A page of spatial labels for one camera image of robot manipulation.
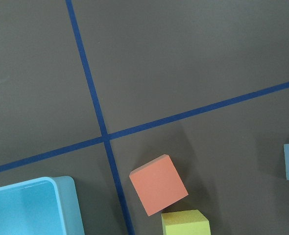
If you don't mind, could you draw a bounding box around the orange foam block left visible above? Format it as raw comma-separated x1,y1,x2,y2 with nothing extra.
129,154,189,216

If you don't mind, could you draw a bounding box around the light blue plastic bin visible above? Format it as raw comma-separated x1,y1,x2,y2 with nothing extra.
0,176,85,235

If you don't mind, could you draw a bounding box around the yellow foam block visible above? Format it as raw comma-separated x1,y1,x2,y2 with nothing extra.
161,210,211,235

